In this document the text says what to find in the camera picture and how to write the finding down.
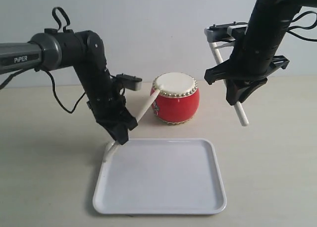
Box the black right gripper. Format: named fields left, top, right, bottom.
left=204, top=38, right=290, bottom=106

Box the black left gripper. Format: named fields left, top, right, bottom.
left=86, top=88, right=138, bottom=145

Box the white drumstick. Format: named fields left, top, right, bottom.
left=204, top=40, right=249, bottom=126
left=103, top=85, right=163, bottom=162

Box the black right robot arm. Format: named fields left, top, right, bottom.
left=204, top=0, right=317, bottom=106

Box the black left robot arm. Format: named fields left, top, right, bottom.
left=0, top=29, right=142, bottom=145

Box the small red drum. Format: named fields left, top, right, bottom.
left=151, top=72, right=200, bottom=124

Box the white rectangular plastic tray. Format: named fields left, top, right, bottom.
left=92, top=138, right=227, bottom=215

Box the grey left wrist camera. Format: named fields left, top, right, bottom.
left=116, top=73, right=142, bottom=91

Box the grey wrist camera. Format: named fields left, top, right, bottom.
left=204, top=21, right=248, bottom=43
left=116, top=73, right=142, bottom=91

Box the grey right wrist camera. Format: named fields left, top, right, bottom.
left=204, top=21, right=248, bottom=43

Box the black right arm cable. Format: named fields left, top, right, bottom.
left=287, top=10, right=317, bottom=42

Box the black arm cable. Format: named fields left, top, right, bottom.
left=287, top=10, right=317, bottom=42
left=0, top=6, right=87, bottom=114

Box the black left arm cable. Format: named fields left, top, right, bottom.
left=0, top=6, right=87, bottom=114

